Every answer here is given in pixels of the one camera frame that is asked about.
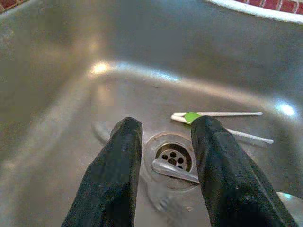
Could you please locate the flat-handled steel spoon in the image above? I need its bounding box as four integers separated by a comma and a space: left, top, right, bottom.
151, 158, 303, 215

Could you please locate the white training chopsticks green clip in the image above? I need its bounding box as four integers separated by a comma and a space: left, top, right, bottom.
170, 111, 275, 145

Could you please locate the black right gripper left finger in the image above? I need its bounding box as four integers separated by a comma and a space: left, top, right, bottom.
60, 116, 143, 227

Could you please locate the steel sink drain strainer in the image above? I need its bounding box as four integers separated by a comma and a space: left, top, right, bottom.
144, 132, 200, 190

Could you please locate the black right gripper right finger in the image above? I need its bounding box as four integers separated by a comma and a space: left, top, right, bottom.
190, 115, 299, 227

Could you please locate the empty steel sink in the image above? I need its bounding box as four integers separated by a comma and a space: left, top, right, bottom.
0, 0, 303, 227

